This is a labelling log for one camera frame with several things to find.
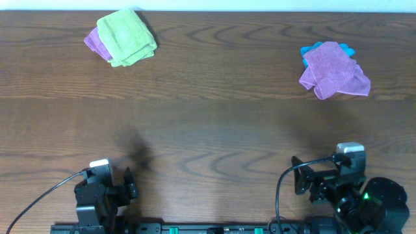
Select blue cloth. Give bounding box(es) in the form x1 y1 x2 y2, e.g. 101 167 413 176
300 42 356 68

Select green microfiber cloth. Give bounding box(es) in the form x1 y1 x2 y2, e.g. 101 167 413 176
97 9 157 66

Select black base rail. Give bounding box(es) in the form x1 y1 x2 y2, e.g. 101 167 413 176
50 222 313 234

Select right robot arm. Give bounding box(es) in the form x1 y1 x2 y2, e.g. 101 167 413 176
291 151 410 233

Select folded green cloth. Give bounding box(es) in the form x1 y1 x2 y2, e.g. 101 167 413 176
108 59 131 67

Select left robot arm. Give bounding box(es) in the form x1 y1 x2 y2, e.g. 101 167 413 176
74 164 138 233

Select folded purple cloth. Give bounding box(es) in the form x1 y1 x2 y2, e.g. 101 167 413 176
84 27 112 61

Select crumpled purple cloth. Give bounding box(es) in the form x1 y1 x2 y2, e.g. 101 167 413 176
299 42 371 100

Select left black cable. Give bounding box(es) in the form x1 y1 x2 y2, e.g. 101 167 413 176
5 171 86 234

